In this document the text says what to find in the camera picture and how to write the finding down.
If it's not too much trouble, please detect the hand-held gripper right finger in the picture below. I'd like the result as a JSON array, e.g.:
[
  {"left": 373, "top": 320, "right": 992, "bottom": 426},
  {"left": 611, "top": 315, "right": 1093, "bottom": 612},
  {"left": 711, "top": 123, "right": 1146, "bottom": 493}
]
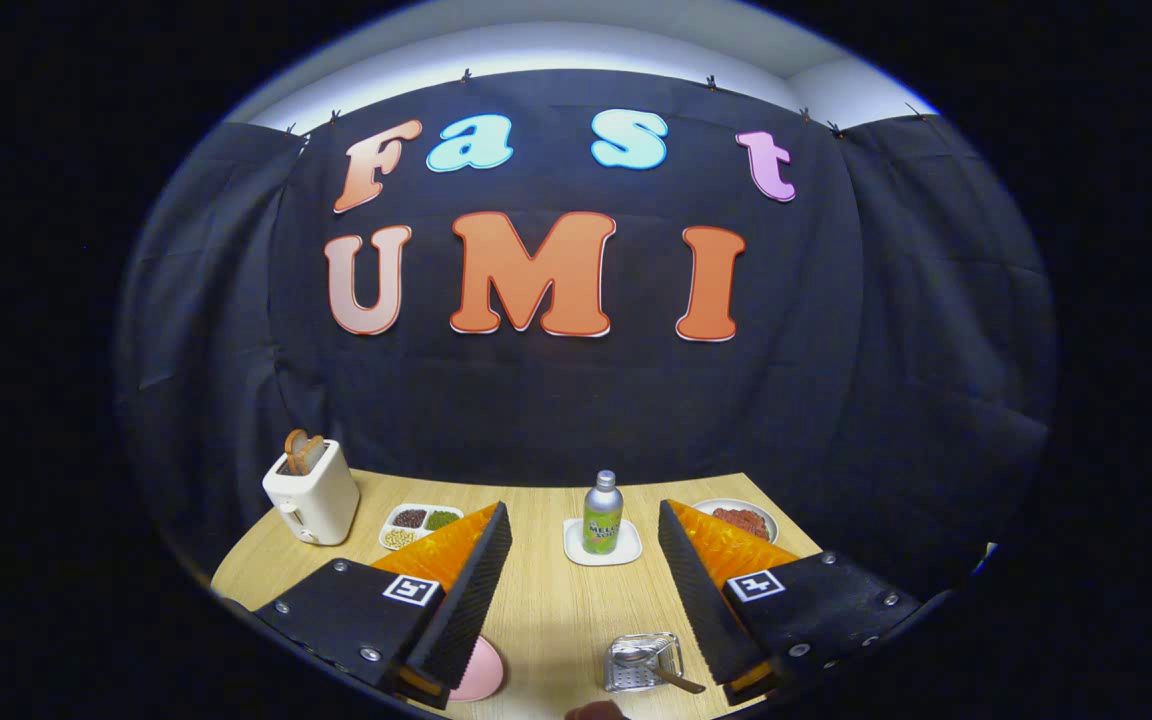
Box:
[{"left": 657, "top": 499, "right": 922, "bottom": 707}]

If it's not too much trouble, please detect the white divided bean dish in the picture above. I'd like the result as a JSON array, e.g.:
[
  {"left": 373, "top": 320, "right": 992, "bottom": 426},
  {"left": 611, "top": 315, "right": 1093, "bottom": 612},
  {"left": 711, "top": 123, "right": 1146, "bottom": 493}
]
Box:
[{"left": 379, "top": 503, "right": 465, "bottom": 552}]

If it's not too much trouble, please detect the metal spoon brown handle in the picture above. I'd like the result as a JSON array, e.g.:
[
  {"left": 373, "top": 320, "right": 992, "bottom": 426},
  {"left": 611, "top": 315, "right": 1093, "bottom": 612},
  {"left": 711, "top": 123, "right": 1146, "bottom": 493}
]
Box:
[{"left": 614, "top": 645, "right": 708, "bottom": 695}]

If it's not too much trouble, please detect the green soda bottle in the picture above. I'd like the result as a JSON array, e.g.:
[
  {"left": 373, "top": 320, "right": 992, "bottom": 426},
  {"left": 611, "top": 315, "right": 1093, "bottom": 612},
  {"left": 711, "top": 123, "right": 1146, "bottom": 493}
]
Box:
[{"left": 582, "top": 470, "right": 625, "bottom": 556}]

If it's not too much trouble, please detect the red meat piece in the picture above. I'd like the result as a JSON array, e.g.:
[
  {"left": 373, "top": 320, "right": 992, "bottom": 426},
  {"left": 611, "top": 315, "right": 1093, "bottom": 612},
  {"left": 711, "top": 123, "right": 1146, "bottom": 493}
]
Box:
[{"left": 712, "top": 507, "right": 769, "bottom": 541}]

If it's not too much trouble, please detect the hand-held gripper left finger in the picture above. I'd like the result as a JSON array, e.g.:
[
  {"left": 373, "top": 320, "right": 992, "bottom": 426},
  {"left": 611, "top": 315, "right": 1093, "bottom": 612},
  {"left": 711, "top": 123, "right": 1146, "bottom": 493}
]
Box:
[{"left": 251, "top": 501, "right": 514, "bottom": 711}]

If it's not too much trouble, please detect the metal wire basket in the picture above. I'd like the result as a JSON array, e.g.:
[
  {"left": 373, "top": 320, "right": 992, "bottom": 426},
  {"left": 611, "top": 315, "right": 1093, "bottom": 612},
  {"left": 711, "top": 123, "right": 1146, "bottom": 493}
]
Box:
[{"left": 603, "top": 632, "right": 685, "bottom": 694}]

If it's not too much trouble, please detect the white square coaster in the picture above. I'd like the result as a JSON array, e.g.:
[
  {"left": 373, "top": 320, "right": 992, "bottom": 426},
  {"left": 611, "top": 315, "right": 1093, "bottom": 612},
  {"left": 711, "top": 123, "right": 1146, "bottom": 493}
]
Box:
[{"left": 563, "top": 517, "right": 643, "bottom": 568}]

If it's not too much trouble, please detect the white toaster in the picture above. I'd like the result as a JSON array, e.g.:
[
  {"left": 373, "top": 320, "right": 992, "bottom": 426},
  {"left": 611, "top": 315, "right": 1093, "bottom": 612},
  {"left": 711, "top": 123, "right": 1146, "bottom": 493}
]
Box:
[{"left": 262, "top": 439, "right": 361, "bottom": 546}]

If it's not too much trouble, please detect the pink round plate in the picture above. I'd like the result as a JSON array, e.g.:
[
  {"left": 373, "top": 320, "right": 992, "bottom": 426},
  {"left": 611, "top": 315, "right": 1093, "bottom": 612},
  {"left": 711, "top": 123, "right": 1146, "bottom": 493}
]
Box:
[{"left": 448, "top": 635, "right": 505, "bottom": 703}]

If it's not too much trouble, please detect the brown toast slice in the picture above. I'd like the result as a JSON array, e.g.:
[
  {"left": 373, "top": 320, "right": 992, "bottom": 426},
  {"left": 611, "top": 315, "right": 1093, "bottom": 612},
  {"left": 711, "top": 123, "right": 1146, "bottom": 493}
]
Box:
[{"left": 284, "top": 429, "right": 328, "bottom": 477}]

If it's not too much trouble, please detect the black backdrop cloth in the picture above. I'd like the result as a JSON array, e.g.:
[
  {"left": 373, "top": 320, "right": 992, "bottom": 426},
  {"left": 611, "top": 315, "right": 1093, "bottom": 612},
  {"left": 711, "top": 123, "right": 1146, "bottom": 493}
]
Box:
[{"left": 111, "top": 68, "right": 1062, "bottom": 601}]

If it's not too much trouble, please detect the white oval food plate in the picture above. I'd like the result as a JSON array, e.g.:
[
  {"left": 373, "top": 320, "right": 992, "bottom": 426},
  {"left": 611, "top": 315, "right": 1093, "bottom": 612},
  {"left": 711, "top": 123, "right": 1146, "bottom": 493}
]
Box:
[{"left": 691, "top": 498, "right": 780, "bottom": 546}]

